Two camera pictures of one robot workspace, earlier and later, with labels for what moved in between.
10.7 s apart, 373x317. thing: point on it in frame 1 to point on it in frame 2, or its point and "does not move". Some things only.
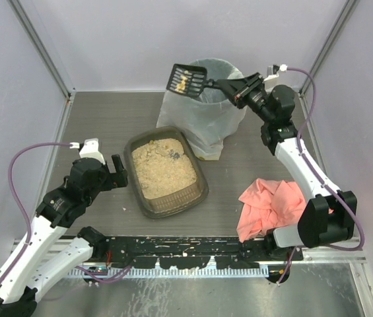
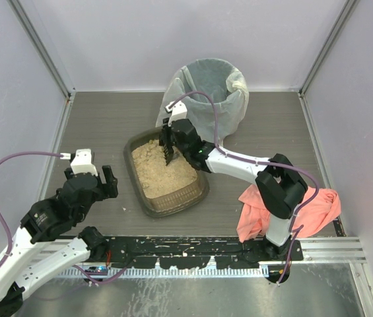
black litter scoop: (188, 80) to (168, 147)
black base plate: (194, 252) does not move
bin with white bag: (206, 120) does not move
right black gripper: (247, 91) to (168, 137)
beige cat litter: (162, 167) does not move
